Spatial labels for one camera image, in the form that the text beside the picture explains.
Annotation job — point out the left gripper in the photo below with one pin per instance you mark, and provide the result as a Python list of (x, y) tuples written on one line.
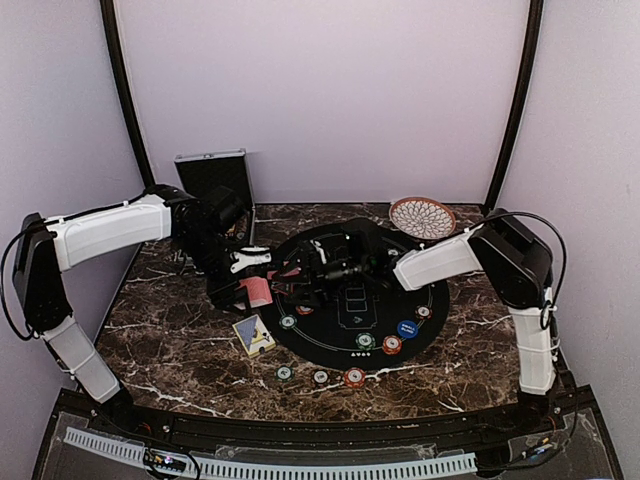
[(222, 299)]

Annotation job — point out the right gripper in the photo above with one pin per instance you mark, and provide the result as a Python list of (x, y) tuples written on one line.
[(310, 263)]

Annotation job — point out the red chips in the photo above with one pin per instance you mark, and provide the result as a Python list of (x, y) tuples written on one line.
[(392, 345), (304, 310)]

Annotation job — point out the red card deck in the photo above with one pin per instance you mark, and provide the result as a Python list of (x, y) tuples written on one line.
[(258, 291)]

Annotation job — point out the green chips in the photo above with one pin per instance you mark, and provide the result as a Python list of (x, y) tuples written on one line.
[(288, 322), (365, 341)]

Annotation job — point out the green poker chip stack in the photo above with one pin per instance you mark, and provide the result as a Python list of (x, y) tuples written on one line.
[(284, 373)]

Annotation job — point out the black-red 100 chip stack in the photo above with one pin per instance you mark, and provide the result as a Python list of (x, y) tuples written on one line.
[(320, 377)]

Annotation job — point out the red-gold 5 chip stack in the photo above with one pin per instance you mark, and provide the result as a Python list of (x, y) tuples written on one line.
[(354, 378)]

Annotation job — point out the blue small blind button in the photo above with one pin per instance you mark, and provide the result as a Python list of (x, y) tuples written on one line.
[(407, 329)]

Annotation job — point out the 100 chips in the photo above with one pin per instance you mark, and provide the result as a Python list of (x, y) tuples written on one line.
[(423, 312)]

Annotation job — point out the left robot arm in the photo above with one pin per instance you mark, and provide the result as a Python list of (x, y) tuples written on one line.
[(48, 247)]

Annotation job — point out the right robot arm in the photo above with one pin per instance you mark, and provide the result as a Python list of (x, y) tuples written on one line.
[(518, 265)]

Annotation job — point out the black round poker mat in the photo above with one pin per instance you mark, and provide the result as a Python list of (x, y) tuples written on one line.
[(327, 336)]

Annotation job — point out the yellow card box on table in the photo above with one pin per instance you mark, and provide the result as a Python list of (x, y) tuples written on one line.
[(254, 336)]

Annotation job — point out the aluminium poker chip case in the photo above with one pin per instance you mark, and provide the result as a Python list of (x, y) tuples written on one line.
[(201, 173)]

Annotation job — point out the patterned ceramic plate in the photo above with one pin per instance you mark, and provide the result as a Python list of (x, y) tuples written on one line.
[(422, 218)]

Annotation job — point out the white slotted cable duct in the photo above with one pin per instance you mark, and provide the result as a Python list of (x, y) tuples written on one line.
[(266, 466)]

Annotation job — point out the right black frame post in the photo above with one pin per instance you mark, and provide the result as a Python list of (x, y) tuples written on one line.
[(520, 94)]

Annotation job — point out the black frame post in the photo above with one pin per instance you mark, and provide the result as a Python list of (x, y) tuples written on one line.
[(124, 93), (520, 94)]

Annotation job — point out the left black frame post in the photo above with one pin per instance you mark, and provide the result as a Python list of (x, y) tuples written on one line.
[(124, 93)]

